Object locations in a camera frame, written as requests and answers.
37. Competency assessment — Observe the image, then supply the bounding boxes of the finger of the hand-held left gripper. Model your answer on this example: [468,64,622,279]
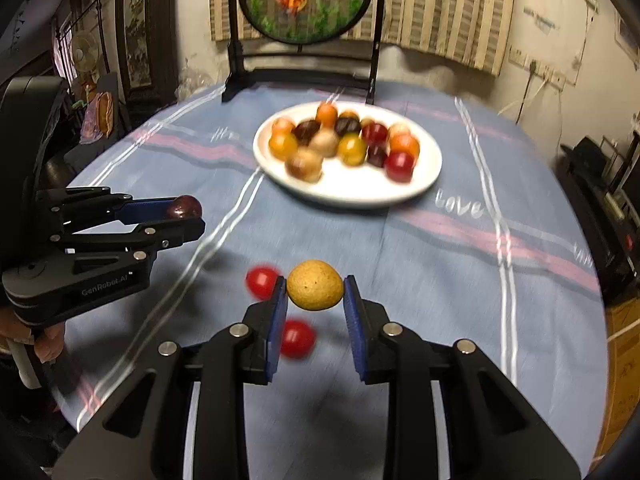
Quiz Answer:
[50,217,207,261]
[35,186,176,233]

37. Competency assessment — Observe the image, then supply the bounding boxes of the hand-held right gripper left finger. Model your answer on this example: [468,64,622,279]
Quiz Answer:
[50,276,288,480]

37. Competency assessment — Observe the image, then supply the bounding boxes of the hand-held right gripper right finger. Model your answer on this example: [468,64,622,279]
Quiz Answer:
[343,275,583,480]

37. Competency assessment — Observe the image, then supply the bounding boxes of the red cherry tomato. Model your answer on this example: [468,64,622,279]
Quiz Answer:
[245,265,280,301]
[280,319,317,360]

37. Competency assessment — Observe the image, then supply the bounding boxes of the small dark purple plum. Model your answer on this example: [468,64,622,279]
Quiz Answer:
[165,195,203,221]

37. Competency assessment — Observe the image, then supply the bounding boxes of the tan longan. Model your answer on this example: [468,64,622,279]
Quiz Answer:
[286,259,345,312]

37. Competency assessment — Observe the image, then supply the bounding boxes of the white oval plate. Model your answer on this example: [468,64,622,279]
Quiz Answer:
[252,101,444,211]

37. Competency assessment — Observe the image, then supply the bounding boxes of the yellow orange tomato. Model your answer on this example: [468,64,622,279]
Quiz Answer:
[268,132,300,162]

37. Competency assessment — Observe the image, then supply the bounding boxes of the large brown sapodilla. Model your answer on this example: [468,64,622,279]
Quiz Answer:
[285,147,324,183]

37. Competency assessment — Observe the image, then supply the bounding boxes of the glossy red plum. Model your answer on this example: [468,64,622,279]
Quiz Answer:
[384,151,417,184]

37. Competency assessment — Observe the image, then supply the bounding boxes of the wrinkled dark passion fruit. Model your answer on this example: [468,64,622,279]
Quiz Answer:
[291,119,322,146]

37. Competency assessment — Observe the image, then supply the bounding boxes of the green orange tomato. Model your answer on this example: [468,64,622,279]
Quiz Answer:
[337,132,368,167]

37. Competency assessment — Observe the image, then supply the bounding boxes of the large orange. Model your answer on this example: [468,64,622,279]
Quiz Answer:
[389,132,421,158]

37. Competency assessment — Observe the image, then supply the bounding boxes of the person's left hand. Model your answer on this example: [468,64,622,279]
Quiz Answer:
[0,307,67,366]

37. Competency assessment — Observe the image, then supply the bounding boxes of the blue striped tablecloth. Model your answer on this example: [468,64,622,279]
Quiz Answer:
[50,80,608,480]

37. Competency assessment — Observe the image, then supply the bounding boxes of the orange purple bag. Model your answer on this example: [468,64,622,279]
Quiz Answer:
[80,91,115,143]

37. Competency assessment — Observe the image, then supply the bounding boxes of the clear plastic bag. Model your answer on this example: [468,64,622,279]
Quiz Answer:
[177,67,221,98]

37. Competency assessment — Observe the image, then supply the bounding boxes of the white standing fan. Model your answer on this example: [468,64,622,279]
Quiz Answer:
[70,30,98,73]

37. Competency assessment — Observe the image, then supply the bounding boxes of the dark framed painting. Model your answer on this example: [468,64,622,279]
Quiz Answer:
[115,0,178,111]

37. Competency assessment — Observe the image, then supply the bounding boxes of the round embroidered screen on stand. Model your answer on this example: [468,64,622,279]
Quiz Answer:
[221,0,388,106]

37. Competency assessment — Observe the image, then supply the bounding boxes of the black desk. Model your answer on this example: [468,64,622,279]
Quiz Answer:
[560,135,640,306]

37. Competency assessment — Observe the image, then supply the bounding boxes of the cardboard box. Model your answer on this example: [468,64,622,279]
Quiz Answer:
[595,297,640,461]

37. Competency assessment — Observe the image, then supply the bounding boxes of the black hat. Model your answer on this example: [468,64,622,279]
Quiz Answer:
[560,136,608,168]

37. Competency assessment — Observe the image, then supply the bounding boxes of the computer monitor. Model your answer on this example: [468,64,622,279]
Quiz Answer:
[607,130,640,201]

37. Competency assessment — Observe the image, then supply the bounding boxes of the striped beige curtain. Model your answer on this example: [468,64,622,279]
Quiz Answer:
[207,0,516,78]

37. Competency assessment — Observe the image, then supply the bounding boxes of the white cable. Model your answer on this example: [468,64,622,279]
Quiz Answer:
[497,67,546,123]

